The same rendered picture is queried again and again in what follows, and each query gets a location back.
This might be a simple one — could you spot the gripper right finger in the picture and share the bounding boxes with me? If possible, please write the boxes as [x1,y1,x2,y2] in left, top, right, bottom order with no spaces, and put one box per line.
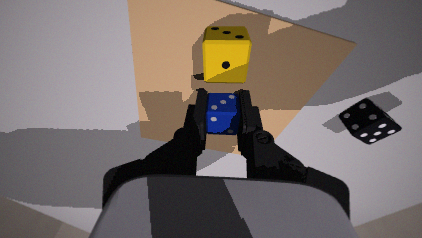
[237,90,350,220]

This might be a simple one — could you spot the tan flat square mat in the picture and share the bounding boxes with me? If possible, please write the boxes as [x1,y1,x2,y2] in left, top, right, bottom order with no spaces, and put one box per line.
[127,0,357,142]

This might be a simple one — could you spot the yellow die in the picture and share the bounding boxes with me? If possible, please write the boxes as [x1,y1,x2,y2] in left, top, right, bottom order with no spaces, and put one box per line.
[202,26,252,83]

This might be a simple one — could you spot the blue die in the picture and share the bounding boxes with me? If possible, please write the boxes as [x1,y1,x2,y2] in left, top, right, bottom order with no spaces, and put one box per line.
[206,93,241,135]

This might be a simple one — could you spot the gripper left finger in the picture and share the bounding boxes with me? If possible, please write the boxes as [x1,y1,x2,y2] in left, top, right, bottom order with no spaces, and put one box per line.
[102,89,208,209]

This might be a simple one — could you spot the black die with white pips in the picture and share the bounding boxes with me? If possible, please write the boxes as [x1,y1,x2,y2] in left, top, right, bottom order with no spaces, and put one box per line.
[339,99,402,144]

